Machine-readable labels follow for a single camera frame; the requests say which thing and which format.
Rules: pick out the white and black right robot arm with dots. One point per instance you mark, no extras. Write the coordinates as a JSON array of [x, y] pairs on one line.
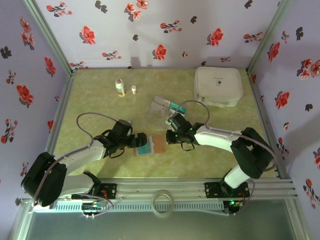
[[217, 137]]

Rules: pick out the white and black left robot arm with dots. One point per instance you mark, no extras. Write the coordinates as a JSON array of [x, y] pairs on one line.
[[80, 156]]

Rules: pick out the white credit card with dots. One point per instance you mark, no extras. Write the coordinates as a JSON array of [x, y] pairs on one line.
[[159, 107], [163, 100]]

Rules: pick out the small white pill bottle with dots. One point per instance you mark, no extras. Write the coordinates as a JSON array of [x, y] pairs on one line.
[[134, 90]]

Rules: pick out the large white pill bottle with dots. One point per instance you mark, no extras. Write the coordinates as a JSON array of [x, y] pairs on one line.
[[120, 87]]

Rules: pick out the white zippered medicine pouch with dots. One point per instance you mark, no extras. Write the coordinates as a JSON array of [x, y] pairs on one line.
[[217, 85]]

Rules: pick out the small circuit board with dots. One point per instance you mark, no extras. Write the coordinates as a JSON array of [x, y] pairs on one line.
[[93, 206]]

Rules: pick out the black controller box green light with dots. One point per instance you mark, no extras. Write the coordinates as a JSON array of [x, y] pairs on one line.
[[233, 203]]

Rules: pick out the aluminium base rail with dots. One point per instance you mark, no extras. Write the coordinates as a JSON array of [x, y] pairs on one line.
[[160, 187]]

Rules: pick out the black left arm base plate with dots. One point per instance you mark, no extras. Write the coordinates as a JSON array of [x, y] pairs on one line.
[[110, 191]]

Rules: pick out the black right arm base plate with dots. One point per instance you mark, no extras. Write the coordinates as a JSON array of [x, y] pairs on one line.
[[212, 190]]

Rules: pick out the aluminium side rail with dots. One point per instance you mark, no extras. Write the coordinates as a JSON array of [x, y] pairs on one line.
[[265, 112], [61, 110]]

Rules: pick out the aluminium frame post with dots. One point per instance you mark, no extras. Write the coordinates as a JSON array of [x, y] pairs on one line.
[[270, 32], [50, 37]]

